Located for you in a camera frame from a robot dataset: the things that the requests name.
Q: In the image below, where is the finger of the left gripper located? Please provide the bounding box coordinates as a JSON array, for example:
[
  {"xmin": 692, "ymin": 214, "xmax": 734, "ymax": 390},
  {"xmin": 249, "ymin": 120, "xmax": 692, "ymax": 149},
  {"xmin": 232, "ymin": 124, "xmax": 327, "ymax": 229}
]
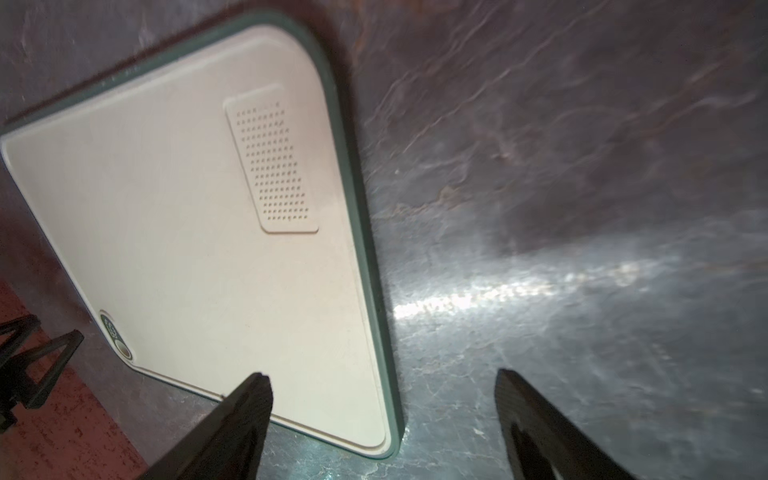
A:
[
  {"xmin": 0, "ymin": 315, "xmax": 40, "ymax": 367},
  {"xmin": 0, "ymin": 328, "xmax": 85, "ymax": 431}
]

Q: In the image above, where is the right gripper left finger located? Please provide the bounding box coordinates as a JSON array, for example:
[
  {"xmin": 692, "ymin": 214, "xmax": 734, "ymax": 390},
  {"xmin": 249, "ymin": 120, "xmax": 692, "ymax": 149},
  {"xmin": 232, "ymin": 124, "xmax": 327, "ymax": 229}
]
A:
[{"xmin": 140, "ymin": 373, "xmax": 273, "ymax": 479}]

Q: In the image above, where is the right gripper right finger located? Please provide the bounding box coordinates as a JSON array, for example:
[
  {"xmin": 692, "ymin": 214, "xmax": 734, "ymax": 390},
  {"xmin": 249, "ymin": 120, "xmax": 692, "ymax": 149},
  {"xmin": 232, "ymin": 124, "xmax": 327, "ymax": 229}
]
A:
[{"xmin": 494, "ymin": 369, "xmax": 633, "ymax": 479}]

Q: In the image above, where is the beige cutting board green rim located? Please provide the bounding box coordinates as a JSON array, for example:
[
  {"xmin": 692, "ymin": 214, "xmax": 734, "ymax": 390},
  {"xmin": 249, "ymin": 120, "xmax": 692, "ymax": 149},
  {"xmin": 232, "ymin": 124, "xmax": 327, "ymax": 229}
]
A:
[{"xmin": 1, "ymin": 9, "xmax": 404, "ymax": 459}]

